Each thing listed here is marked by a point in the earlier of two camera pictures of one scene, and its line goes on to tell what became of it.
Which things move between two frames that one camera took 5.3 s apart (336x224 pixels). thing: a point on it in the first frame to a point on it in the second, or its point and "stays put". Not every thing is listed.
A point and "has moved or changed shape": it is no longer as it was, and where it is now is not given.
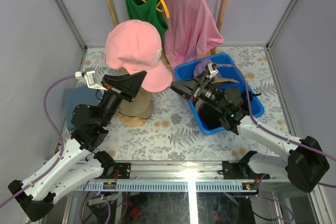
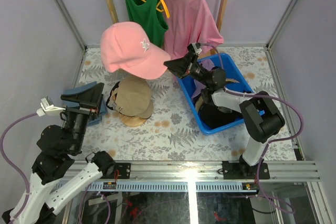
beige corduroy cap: [142, 106] stays put
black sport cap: [209, 117] stays put
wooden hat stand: [132, 121] stays put
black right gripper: [190, 88] to [184, 66]
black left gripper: [118, 89] to [85, 106]
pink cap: [135, 46] has moved or changed shape
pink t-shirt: [192, 29] stays put
